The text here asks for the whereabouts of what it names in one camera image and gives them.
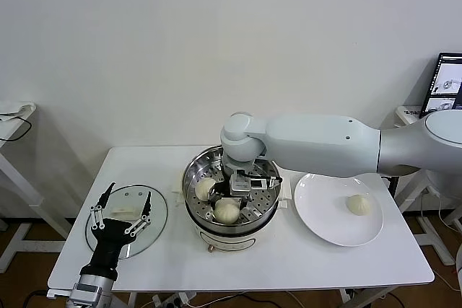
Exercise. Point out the crumpled white cloth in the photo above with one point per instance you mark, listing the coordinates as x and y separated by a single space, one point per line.
14 107

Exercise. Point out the white steamed baozi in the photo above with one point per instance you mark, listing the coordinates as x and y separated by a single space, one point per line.
226 212
359 205
204 189

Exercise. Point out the round white plate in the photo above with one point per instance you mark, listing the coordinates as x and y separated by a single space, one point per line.
317 207

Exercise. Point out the small printed label sticker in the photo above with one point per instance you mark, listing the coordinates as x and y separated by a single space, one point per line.
411 111

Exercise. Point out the white wall socket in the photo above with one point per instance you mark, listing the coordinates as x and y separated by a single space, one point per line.
434 191

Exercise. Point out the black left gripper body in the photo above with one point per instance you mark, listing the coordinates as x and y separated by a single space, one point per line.
110 239

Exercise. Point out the white power strip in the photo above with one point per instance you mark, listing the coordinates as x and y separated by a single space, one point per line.
173 299

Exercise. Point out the dark grey open laptop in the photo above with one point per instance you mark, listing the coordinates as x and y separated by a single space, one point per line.
447 70

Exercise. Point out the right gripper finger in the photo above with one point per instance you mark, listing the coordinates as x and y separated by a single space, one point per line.
218 194
246 203

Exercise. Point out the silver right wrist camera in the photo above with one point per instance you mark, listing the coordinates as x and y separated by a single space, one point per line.
240 185

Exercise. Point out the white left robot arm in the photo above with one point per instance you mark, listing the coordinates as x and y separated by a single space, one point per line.
95 282

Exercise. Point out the round glass pot lid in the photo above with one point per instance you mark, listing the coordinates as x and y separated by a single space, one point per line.
122 210

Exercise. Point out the white side table with cloth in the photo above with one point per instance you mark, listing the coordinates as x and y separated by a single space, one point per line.
9 129

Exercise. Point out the perforated stainless steel steamer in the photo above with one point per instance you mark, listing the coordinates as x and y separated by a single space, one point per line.
269 210

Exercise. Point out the white side table with laptop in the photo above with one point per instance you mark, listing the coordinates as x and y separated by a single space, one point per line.
411 192

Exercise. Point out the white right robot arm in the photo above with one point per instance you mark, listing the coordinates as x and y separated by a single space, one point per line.
317 145

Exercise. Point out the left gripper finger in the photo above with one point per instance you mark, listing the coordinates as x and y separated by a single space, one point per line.
104 198
146 207

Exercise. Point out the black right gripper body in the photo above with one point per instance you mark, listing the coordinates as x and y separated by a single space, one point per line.
223 188

